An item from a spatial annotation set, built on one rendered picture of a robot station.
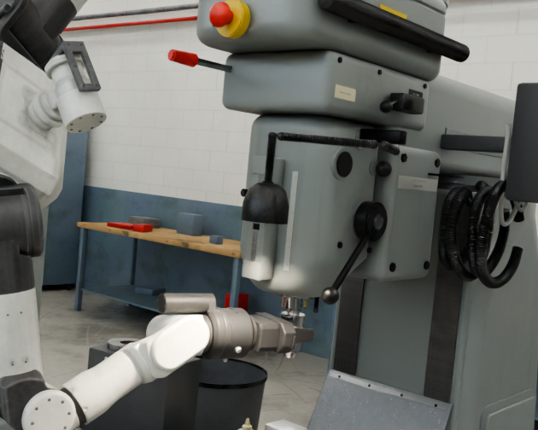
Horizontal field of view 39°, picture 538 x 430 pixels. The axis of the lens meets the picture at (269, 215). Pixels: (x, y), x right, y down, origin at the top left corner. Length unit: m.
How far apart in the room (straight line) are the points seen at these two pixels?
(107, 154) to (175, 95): 1.25
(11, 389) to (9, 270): 0.17
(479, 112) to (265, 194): 0.72
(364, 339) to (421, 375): 0.16
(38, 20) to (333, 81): 0.54
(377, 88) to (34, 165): 0.59
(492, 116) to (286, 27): 0.72
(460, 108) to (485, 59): 4.32
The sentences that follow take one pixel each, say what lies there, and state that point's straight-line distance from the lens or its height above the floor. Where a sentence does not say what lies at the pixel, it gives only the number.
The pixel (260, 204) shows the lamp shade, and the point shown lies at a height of 1.47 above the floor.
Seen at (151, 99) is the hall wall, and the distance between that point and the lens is 8.23.
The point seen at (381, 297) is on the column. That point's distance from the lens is 1.74.
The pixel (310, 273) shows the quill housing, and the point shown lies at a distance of 1.30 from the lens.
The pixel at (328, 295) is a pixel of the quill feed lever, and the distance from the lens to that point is 1.26.
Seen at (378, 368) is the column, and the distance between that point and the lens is 1.76.
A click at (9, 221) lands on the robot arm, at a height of 1.42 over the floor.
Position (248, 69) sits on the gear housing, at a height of 1.70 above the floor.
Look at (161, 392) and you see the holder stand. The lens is 1.62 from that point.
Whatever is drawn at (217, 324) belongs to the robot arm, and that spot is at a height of 1.26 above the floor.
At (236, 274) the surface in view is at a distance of 6.13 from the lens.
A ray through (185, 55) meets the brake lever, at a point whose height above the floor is 1.70.
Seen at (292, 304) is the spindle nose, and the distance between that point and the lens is 1.38.
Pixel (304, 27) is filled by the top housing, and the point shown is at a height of 1.75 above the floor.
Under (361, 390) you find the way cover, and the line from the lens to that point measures 1.77.
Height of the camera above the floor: 1.52
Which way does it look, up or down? 3 degrees down
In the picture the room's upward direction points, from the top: 5 degrees clockwise
